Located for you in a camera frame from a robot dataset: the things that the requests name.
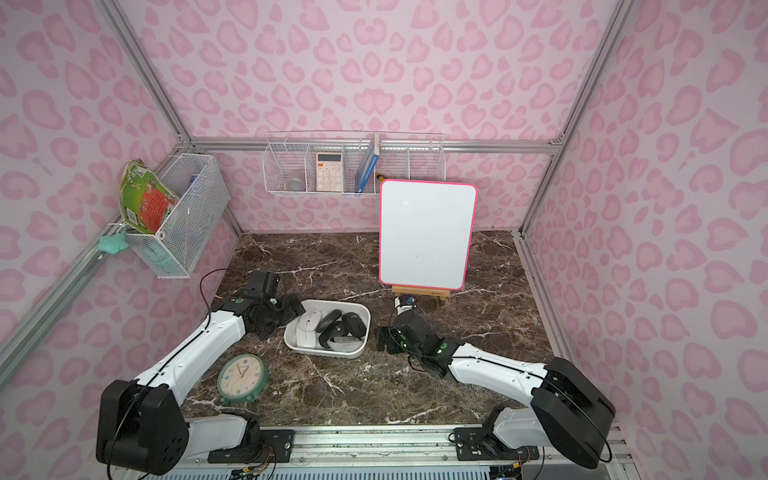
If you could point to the white mesh side basket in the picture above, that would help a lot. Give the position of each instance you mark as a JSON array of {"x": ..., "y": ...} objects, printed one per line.
[{"x": 175, "y": 249}]

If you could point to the white pink calculator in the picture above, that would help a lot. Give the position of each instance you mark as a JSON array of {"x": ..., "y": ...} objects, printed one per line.
[{"x": 329, "y": 172}]

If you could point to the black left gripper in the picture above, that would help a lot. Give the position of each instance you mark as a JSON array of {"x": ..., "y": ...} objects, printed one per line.
[{"x": 285, "y": 309}]

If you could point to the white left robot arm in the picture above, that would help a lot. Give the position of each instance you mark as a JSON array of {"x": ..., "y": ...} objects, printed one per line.
[{"x": 140, "y": 424}]

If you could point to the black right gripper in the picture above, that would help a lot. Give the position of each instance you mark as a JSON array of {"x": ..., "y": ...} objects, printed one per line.
[{"x": 392, "y": 337}]

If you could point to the green red snack bag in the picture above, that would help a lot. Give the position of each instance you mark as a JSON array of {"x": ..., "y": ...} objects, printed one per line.
[{"x": 145, "y": 201}]

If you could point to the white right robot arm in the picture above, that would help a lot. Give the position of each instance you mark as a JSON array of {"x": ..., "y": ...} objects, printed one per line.
[{"x": 565, "y": 410}]

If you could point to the white storage box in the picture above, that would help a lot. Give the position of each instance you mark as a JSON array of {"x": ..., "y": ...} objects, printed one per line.
[{"x": 325, "y": 306}]

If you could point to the clear glass cup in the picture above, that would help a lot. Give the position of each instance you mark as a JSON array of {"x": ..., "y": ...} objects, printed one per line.
[{"x": 295, "y": 181}]

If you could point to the white wire wall shelf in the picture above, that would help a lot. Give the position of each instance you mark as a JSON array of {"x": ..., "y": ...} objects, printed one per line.
[{"x": 401, "y": 158}]

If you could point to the pink framed whiteboard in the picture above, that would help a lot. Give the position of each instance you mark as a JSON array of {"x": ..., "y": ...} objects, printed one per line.
[{"x": 425, "y": 233}]

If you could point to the blue book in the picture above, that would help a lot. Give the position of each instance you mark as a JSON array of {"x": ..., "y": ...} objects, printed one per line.
[{"x": 368, "y": 164}]

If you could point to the green alarm clock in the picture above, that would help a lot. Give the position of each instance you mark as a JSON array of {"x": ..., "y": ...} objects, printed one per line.
[{"x": 242, "y": 379}]

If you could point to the white computer mouse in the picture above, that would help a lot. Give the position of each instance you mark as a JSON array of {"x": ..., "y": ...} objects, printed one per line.
[{"x": 306, "y": 335}]

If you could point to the black mouse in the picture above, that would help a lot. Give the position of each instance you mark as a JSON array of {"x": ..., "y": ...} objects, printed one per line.
[
  {"x": 354, "y": 325},
  {"x": 337, "y": 330},
  {"x": 328, "y": 320}
]

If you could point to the wooden easel stand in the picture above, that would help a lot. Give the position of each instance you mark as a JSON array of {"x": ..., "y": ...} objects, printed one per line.
[{"x": 413, "y": 292}]

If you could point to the grey white mouse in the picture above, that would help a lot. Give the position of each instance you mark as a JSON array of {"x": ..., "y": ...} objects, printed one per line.
[{"x": 345, "y": 344}]

